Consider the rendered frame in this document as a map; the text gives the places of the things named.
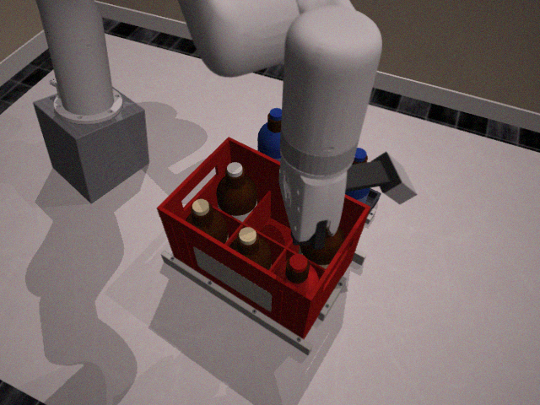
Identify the red-labeled bottle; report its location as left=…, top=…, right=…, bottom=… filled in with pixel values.
left=274, top=254, right=319, bottom=294

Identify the brown glass bottle with cream cap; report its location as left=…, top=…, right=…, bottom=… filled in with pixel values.
left=299, top=226, right=345, bottom=269

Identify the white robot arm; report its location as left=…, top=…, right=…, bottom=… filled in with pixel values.
left=36, top=0, right=418, bottom=204

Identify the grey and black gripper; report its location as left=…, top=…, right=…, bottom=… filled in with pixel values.
left=278, top=150, right=354, bottom=250

